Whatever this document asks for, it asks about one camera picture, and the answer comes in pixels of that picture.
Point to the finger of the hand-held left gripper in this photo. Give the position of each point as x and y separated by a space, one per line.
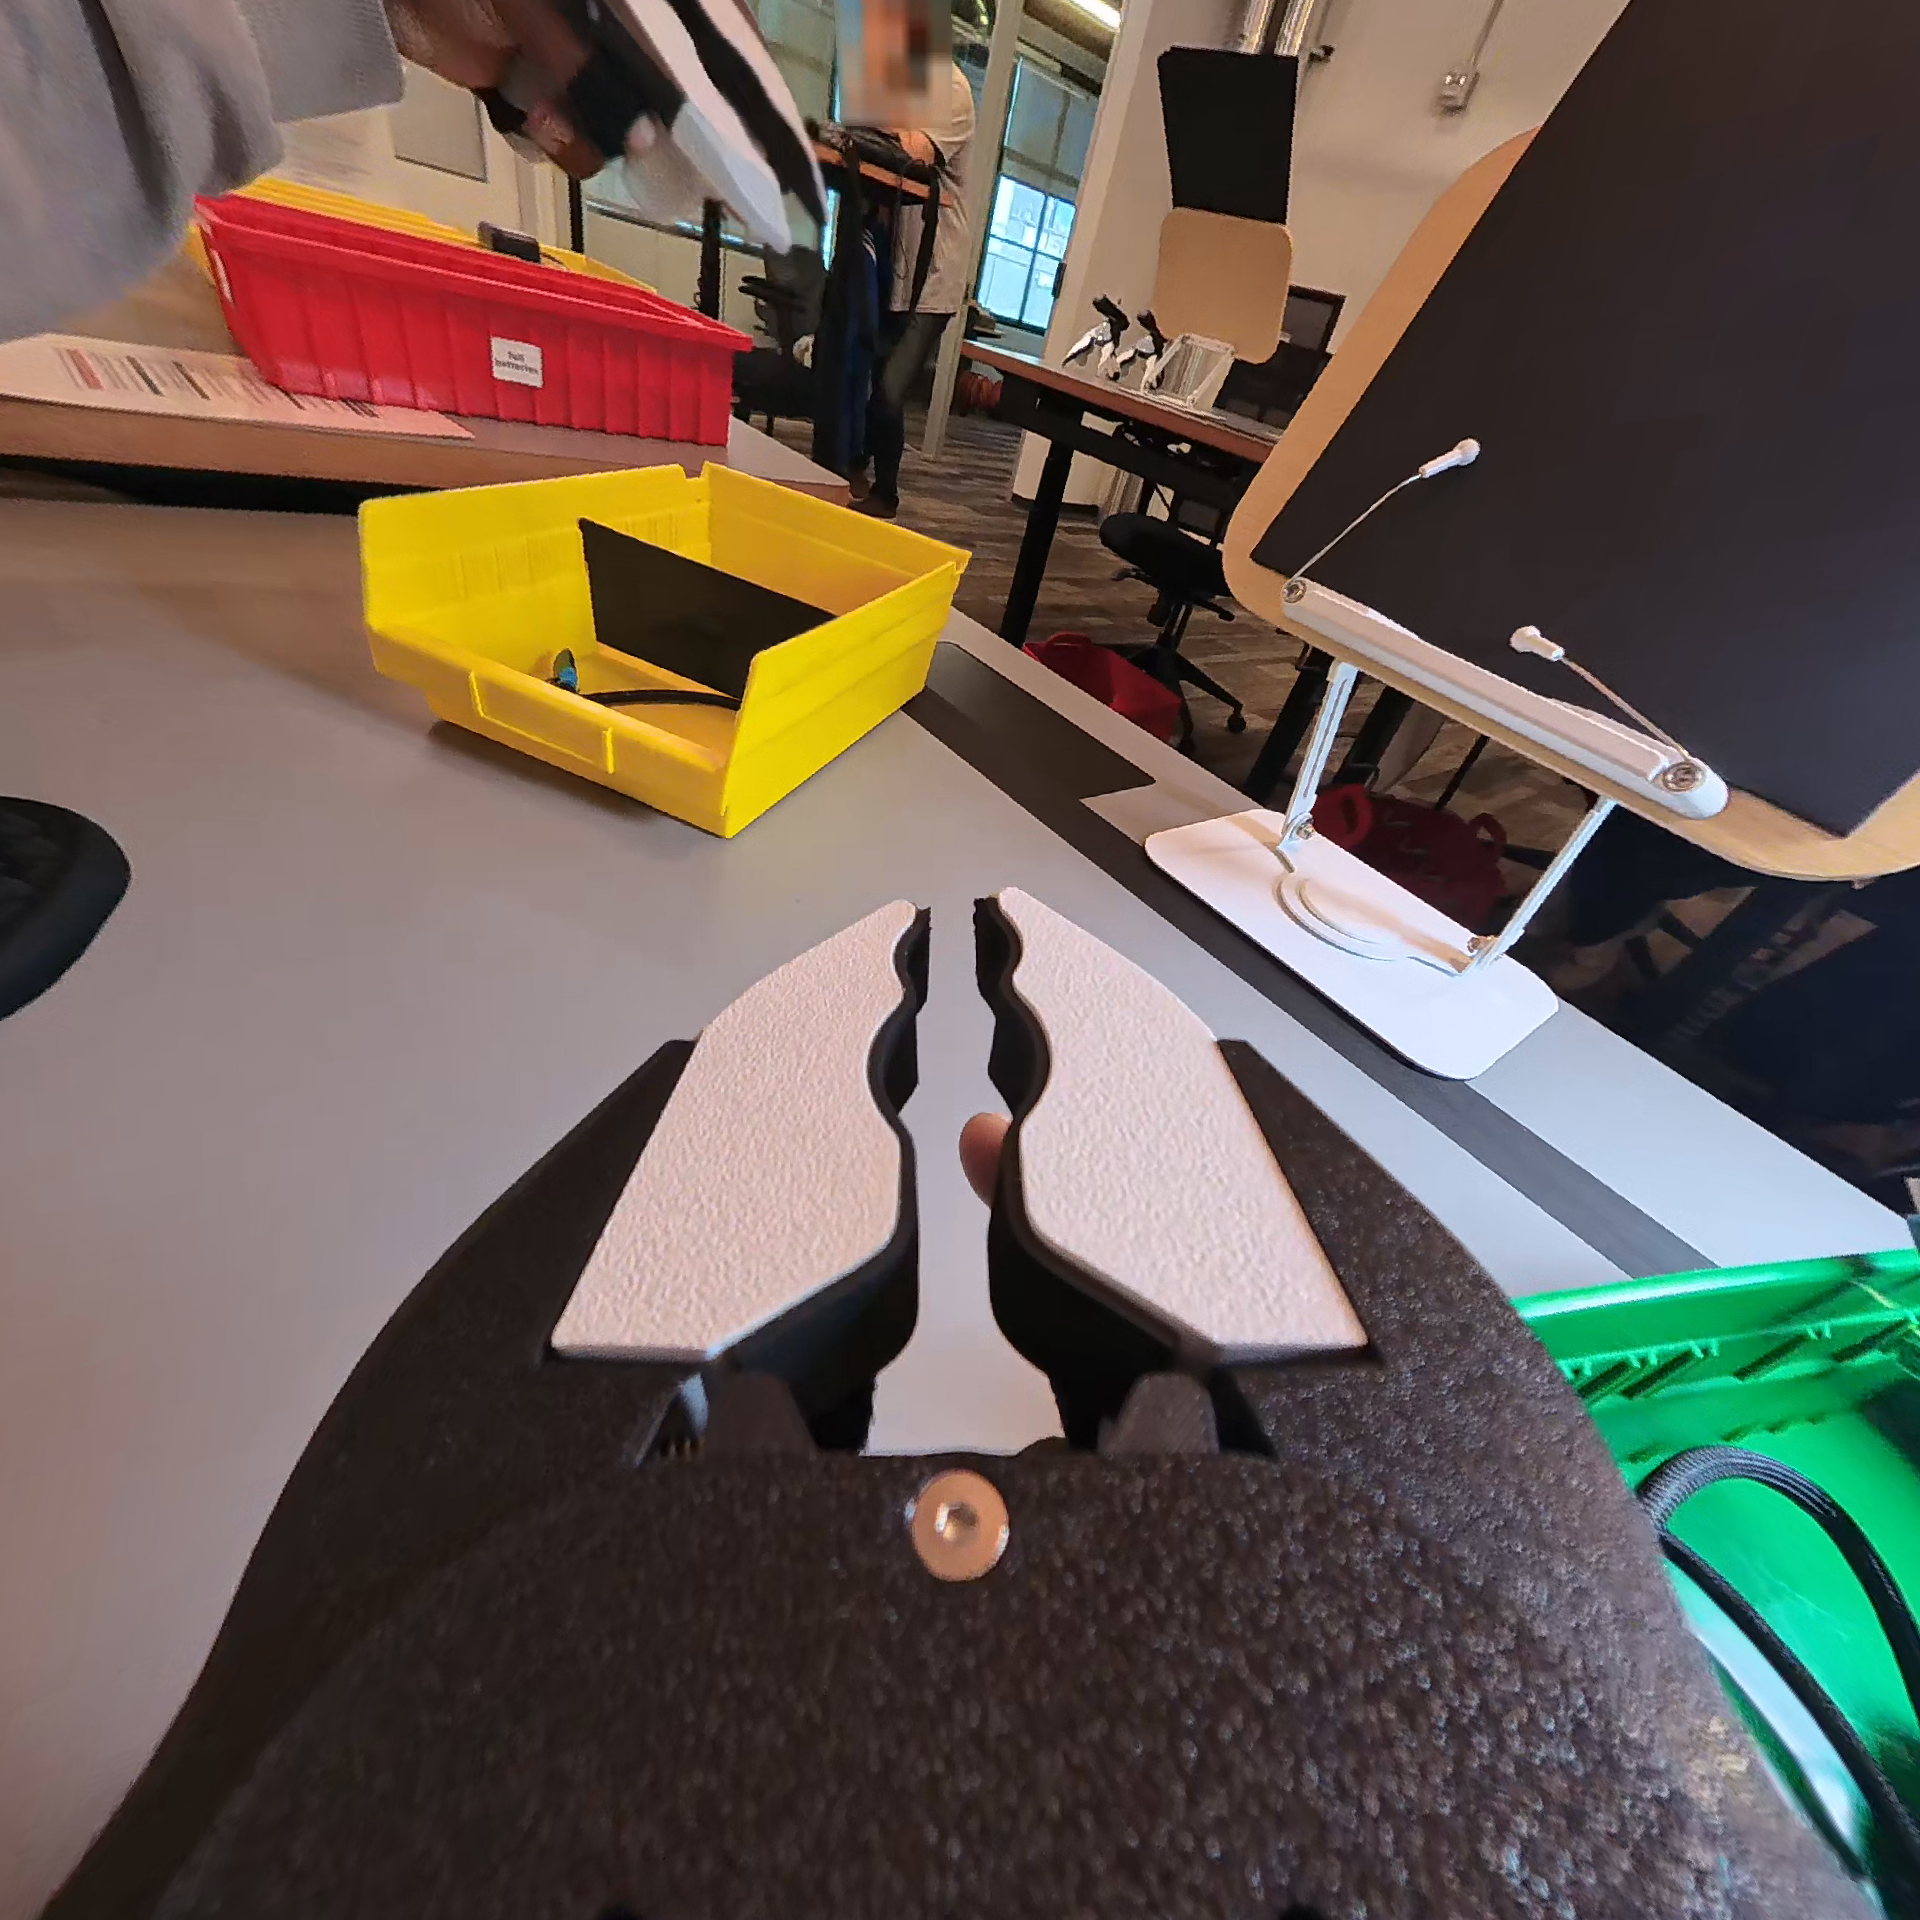
743 38
735 187

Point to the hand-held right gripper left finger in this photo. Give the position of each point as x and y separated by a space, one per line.
751 1170

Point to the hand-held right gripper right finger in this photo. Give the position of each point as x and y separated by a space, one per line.
1170 1185

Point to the yellow plastic bin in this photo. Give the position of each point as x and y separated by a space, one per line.
451 600

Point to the green plastic bin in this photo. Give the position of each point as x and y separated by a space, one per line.
1725 1350

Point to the person's left forearm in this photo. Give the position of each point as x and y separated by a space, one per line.
120 134

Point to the person's left hand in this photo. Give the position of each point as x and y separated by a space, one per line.
456 38

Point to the person's right hand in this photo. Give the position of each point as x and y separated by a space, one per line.
983 1155

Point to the small black box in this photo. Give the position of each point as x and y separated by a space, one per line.
514 240

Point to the black office chair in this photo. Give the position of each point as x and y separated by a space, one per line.
781 344
1162 563

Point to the yellow plastic tray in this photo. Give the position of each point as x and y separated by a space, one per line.
322 194

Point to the white laptop stand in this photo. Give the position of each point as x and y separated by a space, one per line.
1349 959

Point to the grey wood-edged table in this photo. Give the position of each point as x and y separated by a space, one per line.
630 457

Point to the red plastic bin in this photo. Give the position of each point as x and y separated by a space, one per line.
376 322

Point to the black grey handheld device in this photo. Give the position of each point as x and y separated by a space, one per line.
1145 343
1091 331

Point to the black divider card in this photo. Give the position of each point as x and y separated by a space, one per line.
676 600

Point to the red bag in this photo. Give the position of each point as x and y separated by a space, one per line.
1102 676
1425 855

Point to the wooden desk with black legs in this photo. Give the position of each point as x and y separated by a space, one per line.
1110 392

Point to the white barcode paper sheet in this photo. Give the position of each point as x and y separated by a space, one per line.
226 382

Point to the clear plastic container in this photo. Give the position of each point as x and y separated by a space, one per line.
1193 372

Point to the black mesh pad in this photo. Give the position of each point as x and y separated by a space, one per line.
54 900

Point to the silver ventilation duct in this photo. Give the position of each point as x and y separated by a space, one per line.
1274 23

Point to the metal wall conduit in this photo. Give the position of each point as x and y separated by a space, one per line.
1454 91

